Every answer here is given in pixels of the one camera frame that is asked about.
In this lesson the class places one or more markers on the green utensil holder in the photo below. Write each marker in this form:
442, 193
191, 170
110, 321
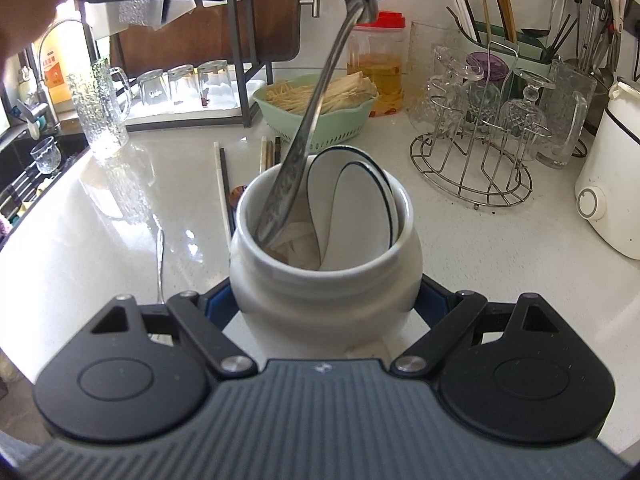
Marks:
535, 60

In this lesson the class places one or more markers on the tall clear glass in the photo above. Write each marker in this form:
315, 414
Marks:
422, 80

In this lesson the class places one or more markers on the small stemmed glass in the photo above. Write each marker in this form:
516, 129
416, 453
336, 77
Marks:
46, 155

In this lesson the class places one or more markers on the textured glass mug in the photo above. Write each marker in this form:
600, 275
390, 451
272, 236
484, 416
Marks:
100, 105

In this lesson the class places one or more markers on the small metal fork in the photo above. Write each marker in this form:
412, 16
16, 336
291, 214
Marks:
161, 265

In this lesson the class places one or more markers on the textured glass plate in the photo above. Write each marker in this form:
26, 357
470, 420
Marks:
140, 12

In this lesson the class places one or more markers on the wooden cutting board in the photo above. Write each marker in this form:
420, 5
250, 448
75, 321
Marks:
210, 35

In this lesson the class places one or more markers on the bunch of assorted chopsticks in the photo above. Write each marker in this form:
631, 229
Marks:
486, 10

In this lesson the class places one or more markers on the red lid plastic jar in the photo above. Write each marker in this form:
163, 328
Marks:
375, 80

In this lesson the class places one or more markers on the black kitchen sink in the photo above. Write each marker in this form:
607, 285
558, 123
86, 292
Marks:
15, 200

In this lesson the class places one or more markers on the tall metal faucet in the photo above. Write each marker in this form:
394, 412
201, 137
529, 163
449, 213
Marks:
60, 24

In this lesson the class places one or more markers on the clear drinking glass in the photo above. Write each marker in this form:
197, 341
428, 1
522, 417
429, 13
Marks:
182, 85
151, 87
217, 82

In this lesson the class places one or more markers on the clear stemmed glass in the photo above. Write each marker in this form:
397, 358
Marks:
530, 105
450, 80

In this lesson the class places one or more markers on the white ceramic spoon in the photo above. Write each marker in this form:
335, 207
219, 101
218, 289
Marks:
360, 210

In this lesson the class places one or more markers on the metal spoon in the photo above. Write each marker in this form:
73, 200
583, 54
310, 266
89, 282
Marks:
312, 120

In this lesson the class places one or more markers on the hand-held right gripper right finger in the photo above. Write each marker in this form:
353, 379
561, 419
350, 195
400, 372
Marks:
435, 300

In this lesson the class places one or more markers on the hanging kitchen utensils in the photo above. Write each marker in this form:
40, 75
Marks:
590, 20

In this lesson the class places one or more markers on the copper spoon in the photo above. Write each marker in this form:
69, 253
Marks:
237, 195

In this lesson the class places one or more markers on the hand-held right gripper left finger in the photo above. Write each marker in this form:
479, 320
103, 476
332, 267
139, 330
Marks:
216, 307

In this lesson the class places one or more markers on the white electric pot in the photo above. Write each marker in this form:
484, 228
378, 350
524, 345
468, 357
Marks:
615, 175

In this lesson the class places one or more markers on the white chopstick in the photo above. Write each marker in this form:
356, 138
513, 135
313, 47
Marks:
220, 175
263, 155

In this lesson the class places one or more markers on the dark brown chopstick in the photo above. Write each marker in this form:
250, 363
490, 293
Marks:
270, 155

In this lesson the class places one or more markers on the textured glass pitcher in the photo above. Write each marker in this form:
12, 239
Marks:
562, 115

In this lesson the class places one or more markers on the purple glass cup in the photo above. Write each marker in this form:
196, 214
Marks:
487, 67

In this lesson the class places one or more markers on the black dish rack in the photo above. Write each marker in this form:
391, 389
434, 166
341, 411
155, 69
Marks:
247, 90

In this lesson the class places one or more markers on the bundle of thin bamboo sticks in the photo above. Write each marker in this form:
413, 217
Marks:
345, 92

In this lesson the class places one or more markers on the green plastic basket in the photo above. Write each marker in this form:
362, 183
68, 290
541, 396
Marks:
345, 130

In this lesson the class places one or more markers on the row of upturned glasses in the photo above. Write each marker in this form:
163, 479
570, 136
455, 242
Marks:
175, 112

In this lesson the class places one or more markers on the yellow oil bottle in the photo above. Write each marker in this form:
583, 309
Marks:
59, 80

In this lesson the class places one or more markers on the white ceramic mug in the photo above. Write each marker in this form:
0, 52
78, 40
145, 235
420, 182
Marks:
320, 310

